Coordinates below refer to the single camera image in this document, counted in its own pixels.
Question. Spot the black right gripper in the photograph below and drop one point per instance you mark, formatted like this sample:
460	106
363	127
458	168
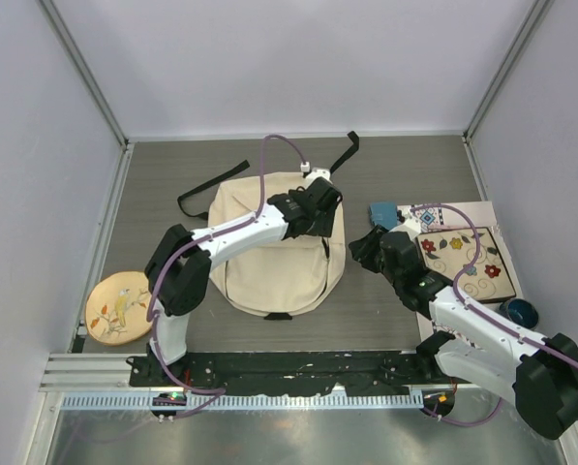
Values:
362	250

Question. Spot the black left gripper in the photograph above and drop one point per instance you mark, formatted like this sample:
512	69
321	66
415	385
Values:
324	227

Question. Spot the cream canvas backpack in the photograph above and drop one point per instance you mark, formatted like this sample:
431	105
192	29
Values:
282	278

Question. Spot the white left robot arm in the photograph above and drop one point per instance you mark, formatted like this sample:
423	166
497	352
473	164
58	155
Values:
179	272

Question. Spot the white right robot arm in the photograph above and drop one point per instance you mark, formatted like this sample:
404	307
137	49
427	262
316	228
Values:
538	375

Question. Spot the small blue notebook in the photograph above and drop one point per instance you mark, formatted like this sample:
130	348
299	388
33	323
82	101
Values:
383	214

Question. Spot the patterned white placemat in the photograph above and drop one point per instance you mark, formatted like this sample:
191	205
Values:
478	262

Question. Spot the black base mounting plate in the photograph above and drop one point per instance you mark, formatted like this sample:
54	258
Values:
360	373

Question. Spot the blue ceramic mug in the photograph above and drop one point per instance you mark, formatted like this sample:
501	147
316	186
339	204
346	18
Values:
520	312

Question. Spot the round wooden painted plate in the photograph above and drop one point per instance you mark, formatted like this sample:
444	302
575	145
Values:
115	312

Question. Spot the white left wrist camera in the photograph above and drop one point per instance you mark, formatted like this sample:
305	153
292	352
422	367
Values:
311	173

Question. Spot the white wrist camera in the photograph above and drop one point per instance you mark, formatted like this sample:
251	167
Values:
411	226
311	173

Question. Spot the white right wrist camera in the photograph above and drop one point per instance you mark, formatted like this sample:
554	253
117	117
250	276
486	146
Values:
411	226

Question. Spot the white slotted cable duct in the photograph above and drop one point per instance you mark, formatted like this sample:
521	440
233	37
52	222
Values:
96	401

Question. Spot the aluminium frame rail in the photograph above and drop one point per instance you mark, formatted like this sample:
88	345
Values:
86	372

